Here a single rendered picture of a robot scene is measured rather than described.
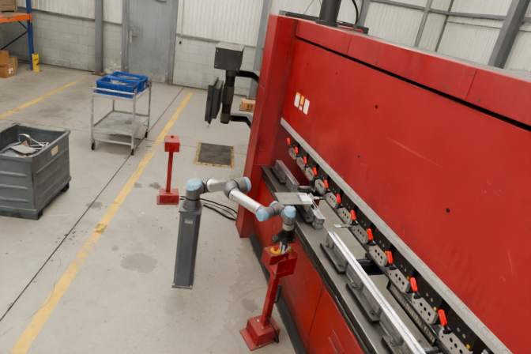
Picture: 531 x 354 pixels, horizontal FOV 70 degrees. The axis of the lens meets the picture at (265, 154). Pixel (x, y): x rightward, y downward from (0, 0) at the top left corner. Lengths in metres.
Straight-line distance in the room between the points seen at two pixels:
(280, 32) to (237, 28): 6.36
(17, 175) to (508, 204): 3.88
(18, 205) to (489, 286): 3.96
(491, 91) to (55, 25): 10.12
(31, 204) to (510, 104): 3.98
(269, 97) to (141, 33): 6.90
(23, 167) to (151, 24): 6.52
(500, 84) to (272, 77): 2.23
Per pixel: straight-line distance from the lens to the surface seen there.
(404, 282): 2.11
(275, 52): 3.48
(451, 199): 1.83
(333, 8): 3.27
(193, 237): 3.21
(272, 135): 3.69
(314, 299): 2.78
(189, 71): 10.05
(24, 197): 4.35
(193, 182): 3.03
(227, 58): 3.56
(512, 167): 1.64
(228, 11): 9.77
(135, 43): 10.21
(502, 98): 1.67
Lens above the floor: 2.41
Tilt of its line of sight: 22 degrees down
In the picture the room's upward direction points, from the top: 10 degrees clockwise
